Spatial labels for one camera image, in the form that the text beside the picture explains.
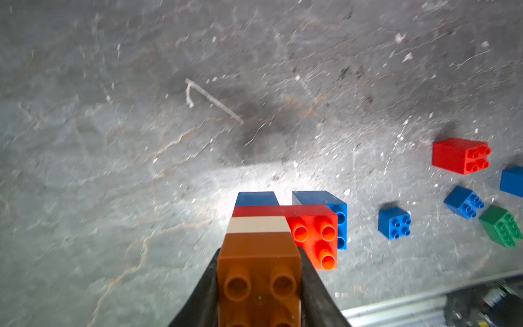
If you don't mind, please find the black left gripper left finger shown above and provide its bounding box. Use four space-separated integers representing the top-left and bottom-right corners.
168 248 221 327

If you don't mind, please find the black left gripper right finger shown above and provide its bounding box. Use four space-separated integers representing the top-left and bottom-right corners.
298 248 351 327

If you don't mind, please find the orange lego brick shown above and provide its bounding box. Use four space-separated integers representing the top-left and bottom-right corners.
217 232 302 326

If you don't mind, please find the red long lego brick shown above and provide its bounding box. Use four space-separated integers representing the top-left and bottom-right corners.
232 205 338 271

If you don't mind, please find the white lego brick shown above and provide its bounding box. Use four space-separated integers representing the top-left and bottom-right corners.
226 216 291 234

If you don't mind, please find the blue lego brick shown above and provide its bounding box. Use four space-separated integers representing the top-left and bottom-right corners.
378 207 412 240
500 166 523 198
234 192 279 207
443 185 485 219
291 191 348 252

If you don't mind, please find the green lego brick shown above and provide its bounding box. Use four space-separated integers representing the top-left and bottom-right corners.
479 205 522 248

